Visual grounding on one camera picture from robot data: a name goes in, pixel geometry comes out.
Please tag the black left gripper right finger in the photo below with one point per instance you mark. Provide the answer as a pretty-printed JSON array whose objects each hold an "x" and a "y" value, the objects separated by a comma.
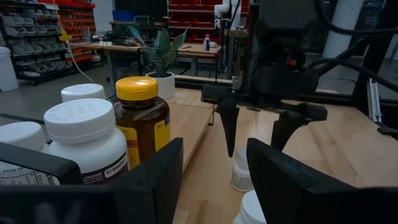
[{"x": 295, "y": 193}]

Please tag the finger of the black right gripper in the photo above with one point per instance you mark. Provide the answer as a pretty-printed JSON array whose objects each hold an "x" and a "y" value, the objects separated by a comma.
[
  {"x": 284, "y": 130},
  {"x": 229, "y": 124}
]

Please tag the light wooden workbench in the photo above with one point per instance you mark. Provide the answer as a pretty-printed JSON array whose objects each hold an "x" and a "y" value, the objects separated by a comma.
[{"x": 196, "y": 49}]

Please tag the potted snake plant white pot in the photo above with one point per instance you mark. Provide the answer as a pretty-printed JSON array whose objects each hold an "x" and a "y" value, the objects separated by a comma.
[{"x": 164, "y": 85}]

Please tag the yellow-capped brown fish oil bottle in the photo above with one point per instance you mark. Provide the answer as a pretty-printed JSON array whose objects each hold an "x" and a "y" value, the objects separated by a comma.
[{"x": 140, "y": 124}]

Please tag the large white medicine bottle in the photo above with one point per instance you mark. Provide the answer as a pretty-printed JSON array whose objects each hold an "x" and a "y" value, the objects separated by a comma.
[{"x": 81, "y": 121}]

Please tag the white round column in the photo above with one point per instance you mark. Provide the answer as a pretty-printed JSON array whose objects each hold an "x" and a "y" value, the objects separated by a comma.
[{"x": 342, "y": 28}]

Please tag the silver aluminium extrusion bar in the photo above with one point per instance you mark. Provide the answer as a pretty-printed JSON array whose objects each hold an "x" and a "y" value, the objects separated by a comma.
[{"x": 374, "y": 99}]

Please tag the small white Excedrin bottle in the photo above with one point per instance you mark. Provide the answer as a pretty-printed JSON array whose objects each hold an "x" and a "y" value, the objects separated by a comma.
[{"x": 241, "y": 177}]

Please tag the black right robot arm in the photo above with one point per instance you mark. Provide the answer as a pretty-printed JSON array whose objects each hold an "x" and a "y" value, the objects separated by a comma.
[{"x": 250, "y": 46}]

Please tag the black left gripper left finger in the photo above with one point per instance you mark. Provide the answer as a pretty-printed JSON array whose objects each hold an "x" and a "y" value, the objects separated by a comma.
[{"x": 140, "y": 199}]

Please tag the black aluminium table frame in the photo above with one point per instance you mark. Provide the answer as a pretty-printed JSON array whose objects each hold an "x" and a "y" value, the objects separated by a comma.
[{"x": 371, "y": 62}]

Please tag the black table clamp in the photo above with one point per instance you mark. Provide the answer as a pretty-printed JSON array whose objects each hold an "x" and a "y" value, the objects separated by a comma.
[{"x": 388, "y": 130}]

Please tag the white plastic bucket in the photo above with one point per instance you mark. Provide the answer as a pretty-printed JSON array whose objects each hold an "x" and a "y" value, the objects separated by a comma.
[{"x": 7, "y": 71}]

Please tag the blue plastic bin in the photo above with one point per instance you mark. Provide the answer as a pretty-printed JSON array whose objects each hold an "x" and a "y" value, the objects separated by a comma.
[{"x": 124, "y": 15}]

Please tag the black rack grey bins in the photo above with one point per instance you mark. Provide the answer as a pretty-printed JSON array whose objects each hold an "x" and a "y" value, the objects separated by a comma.
[{"x": 34, "y": 40}]

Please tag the clear bottle green orange label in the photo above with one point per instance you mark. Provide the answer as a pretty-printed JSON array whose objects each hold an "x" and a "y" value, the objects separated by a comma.
[{"x": 82, "y": 91}]

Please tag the small white bottle blue label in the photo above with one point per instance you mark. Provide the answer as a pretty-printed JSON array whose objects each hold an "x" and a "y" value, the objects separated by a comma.
[{"x": 206, "y": 43}]

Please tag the red parts bin rack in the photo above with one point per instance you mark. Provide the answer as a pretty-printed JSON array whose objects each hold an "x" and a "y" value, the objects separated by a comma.
[
  {"x": 192, "y": 18},
  {"x": 77, "y": 21}
]

